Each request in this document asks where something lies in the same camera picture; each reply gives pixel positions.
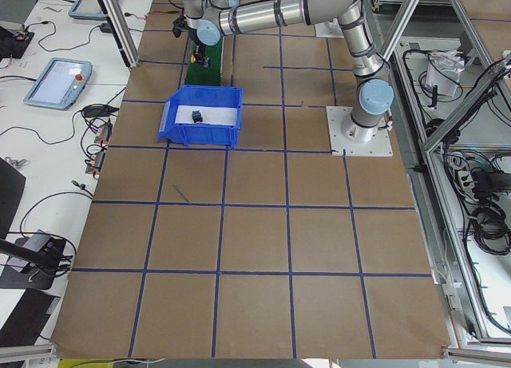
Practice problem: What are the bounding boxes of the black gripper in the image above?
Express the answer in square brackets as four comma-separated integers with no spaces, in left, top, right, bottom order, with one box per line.
[195,44,210,68]

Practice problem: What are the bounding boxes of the red push button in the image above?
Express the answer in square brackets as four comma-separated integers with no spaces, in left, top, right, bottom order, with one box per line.
[191,110,204,124]

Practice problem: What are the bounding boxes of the green conveyor belt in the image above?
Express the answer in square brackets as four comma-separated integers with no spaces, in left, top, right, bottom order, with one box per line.
[184,38,224,86]

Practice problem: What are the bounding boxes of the blue source plastic bin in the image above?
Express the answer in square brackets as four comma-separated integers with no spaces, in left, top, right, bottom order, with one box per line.
[157,85,243,148]

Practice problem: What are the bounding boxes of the white foam pad in source bin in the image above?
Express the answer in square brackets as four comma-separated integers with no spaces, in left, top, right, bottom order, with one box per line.
[175,105,238,125]

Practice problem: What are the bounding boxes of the black power adapter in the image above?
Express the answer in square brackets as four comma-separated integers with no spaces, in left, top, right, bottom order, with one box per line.
[99,22,113,34]

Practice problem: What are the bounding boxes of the far teach pendant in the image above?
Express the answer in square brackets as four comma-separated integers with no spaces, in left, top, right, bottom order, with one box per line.
[68,0,105,22]

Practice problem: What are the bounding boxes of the teach pendant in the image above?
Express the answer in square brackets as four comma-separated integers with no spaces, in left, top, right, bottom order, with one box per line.
[68,0,105,22]
[23,57,93,110]

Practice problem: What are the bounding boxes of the near teach pendant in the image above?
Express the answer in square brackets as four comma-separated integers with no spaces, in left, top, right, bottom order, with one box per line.
[23,57,93,110]

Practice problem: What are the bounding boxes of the crumpled white paper bag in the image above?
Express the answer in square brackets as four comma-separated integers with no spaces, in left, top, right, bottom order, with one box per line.
[425,50,465,97]

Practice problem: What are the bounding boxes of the black monitor stand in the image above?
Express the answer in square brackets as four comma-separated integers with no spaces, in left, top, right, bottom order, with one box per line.
[1,159,73,290]

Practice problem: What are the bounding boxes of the aluminium frame post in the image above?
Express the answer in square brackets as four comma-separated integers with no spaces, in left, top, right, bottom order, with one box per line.
[97,0,140,69]

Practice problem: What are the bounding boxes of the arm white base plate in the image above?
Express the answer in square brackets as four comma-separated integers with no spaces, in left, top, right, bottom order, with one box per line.
[315,21,344,38]
[326,106,393,157]

